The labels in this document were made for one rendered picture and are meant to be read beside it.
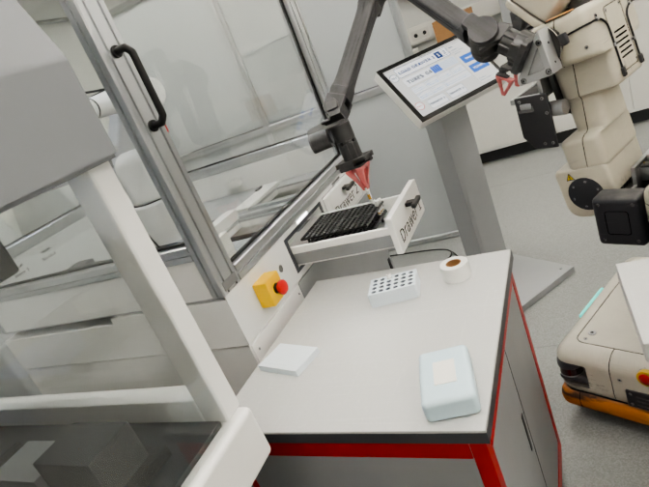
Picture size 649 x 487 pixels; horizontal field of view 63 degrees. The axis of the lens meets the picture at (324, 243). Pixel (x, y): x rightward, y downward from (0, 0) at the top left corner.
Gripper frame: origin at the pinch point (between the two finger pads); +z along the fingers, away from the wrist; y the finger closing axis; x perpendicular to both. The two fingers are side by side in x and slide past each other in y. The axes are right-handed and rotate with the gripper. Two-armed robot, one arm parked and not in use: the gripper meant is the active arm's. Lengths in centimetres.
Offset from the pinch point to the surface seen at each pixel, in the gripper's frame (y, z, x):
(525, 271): 10, 90, 108
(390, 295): 9.3, 21.4, -30.0
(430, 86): 2, -12, 89
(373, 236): 3.1, 10.7, -13.9
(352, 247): -4.0, 12.4, -14.3
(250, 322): -23, 14, -45
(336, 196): -22.5, 5.2, 21.8
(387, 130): -52, 9, 166
